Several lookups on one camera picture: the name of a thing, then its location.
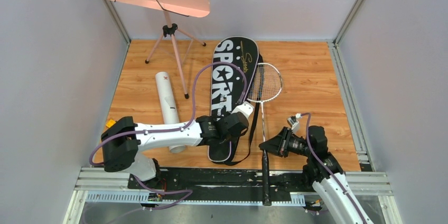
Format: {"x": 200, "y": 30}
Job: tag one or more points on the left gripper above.
{"x": 230, "y": 127}

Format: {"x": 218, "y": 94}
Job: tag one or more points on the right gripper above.
{"x": 278, "y": 145}

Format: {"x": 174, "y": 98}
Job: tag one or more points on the white shuttlecock tube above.
{"x": 166, "y": 98}

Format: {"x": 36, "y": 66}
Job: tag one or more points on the black sport racket bag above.
{"x": 228, "y": 83}

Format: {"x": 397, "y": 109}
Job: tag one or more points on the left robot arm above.
{"x": 122, "y": 145}

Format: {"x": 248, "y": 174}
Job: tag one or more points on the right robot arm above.
{"x": 322, "y": 172}

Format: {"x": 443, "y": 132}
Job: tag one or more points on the yellow blue toy block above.
{"x": 110, "y": 123}

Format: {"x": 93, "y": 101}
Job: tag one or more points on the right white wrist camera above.
{"x": 294, "y": 122}

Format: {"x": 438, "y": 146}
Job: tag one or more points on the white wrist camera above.
{"x": 294, "y": 122}
{"x": 245, "y": 108}

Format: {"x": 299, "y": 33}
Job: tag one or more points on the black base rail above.
{"x": 217, "y": 187}

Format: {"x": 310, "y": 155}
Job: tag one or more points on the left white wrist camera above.
{"x": 245, "y": 108}

